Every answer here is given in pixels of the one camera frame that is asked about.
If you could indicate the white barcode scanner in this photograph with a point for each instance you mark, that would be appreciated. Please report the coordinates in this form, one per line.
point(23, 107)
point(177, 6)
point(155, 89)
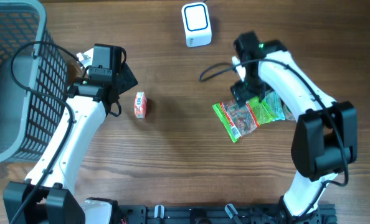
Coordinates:
point(197, 25)

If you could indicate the teal white wipes packet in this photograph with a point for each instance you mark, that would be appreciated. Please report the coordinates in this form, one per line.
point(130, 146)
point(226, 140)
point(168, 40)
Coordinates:
point(275, 104)

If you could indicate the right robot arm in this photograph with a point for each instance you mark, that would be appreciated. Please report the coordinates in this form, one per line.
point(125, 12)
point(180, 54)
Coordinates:
point(325, 138)

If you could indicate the green lid jar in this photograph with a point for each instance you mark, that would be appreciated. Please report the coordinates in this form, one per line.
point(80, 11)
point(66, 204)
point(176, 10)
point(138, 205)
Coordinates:
point(288, 114)

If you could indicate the green gummy candy bag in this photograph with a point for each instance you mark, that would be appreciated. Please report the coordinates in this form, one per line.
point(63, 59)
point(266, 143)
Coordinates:
point(240, 121)

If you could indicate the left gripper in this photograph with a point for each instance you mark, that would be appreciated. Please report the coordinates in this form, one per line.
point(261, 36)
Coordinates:
point(126, 78)

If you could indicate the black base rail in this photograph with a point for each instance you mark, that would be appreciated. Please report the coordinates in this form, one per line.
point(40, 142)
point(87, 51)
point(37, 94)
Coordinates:
point(254, 214)

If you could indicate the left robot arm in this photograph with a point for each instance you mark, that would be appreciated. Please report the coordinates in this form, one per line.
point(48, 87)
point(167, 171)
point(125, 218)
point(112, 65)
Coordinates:
point(47, 194)

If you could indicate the grey plastic mesh basket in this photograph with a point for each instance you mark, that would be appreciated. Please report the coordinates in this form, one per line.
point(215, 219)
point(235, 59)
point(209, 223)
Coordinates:
point(28, 122)

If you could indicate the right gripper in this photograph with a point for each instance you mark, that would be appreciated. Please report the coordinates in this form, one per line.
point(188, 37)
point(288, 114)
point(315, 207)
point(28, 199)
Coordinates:
point(241, 95)

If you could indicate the small red orange box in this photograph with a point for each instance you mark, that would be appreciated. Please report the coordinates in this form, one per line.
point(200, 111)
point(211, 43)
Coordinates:
point(140, 105)

